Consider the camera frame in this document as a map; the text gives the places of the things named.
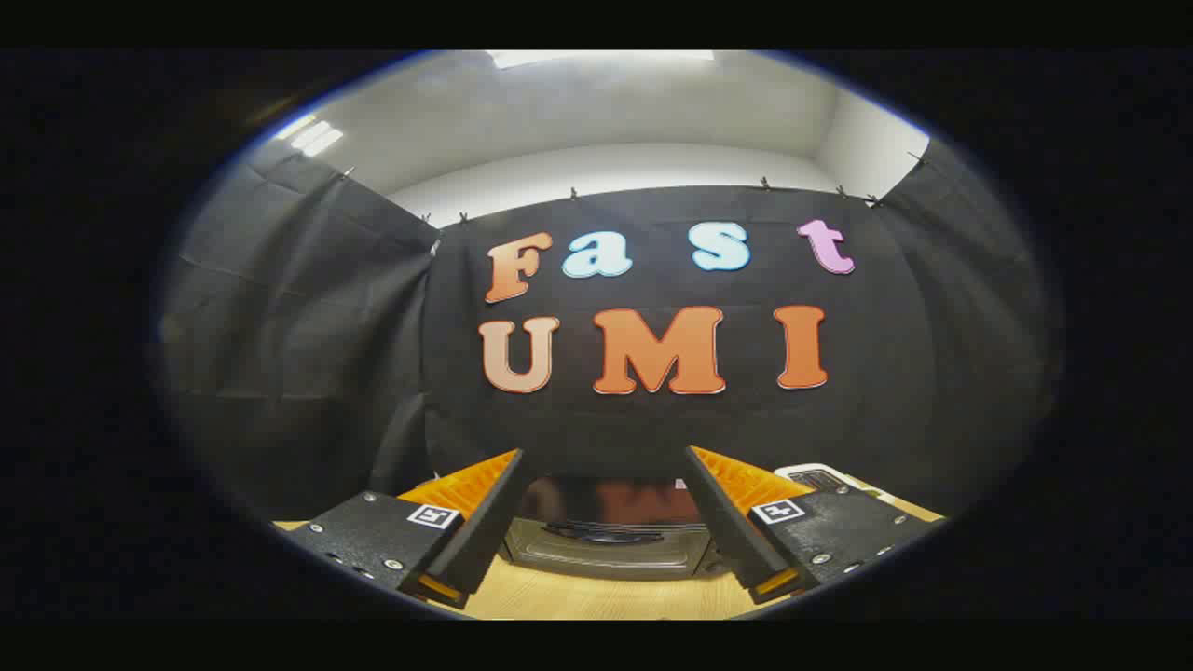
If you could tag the black toaster oven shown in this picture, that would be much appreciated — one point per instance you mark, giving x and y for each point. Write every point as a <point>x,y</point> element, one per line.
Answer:
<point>606,554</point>

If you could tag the ceiling light panel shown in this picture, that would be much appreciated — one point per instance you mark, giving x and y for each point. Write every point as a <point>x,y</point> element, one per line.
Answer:
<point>596,57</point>
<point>312,137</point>

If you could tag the black backdrop cloth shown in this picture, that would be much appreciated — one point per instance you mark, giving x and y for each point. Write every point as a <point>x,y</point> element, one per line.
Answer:
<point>652,429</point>

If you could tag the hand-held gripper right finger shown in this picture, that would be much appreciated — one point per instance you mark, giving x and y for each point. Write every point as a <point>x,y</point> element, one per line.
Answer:
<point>732,522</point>

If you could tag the white bread toaster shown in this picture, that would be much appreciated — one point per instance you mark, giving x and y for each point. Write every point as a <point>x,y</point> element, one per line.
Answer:
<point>803,471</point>

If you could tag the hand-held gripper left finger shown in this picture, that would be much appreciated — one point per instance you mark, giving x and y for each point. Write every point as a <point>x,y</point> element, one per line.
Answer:
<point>489,522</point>

